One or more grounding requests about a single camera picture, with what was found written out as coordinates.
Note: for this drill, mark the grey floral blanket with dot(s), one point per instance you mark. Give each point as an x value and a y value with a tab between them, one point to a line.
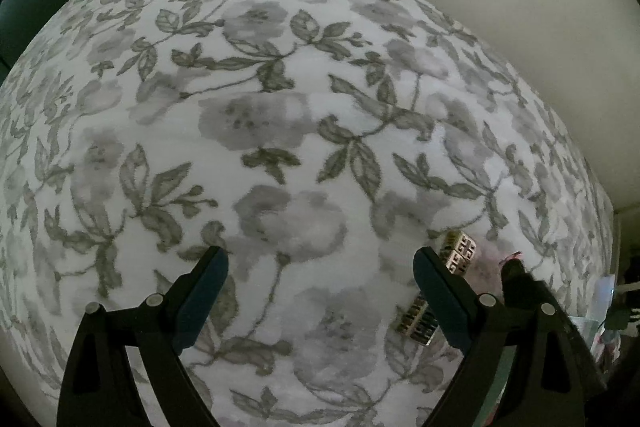
250	107

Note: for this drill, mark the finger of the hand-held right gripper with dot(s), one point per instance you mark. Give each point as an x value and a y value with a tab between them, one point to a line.
515	282

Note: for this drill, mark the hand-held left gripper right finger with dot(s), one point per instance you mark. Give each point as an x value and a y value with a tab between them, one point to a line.
442	302

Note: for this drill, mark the white device with light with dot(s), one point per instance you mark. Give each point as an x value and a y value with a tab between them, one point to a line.
606	289

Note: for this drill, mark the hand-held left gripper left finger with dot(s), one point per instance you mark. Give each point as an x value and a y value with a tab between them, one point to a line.
200	302

